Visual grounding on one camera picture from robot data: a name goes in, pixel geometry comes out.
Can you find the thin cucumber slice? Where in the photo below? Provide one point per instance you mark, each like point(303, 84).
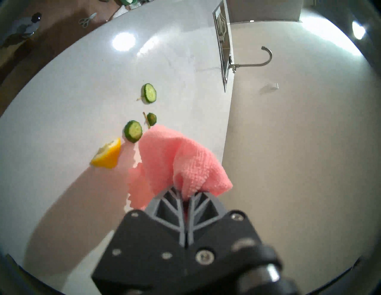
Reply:
point(149, 93)

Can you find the steel gooseneck faucet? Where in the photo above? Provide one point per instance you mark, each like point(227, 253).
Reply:
point(253, 64)

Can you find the thick cucumber slice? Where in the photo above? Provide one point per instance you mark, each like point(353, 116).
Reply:
point(133, 131)

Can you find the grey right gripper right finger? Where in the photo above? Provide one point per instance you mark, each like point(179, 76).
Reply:
point(220, 238)

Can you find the pink cleaning cloth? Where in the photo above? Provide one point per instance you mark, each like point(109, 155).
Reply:
point(166, 160)

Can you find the white wall socket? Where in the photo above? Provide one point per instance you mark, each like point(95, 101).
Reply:
point(271, 87)

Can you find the yellow lemon wedge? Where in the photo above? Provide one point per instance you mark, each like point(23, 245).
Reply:
point(107, 154)

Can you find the stainless steel sink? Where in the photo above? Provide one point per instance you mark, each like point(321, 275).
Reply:
point(223, 44)

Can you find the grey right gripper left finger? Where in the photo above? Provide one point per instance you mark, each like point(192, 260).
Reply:
point(140, 249)

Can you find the dark green cucumber end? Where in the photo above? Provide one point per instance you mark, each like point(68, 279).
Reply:
point(152, 119)

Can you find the scissors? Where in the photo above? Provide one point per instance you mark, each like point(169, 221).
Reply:
point(87, 20)

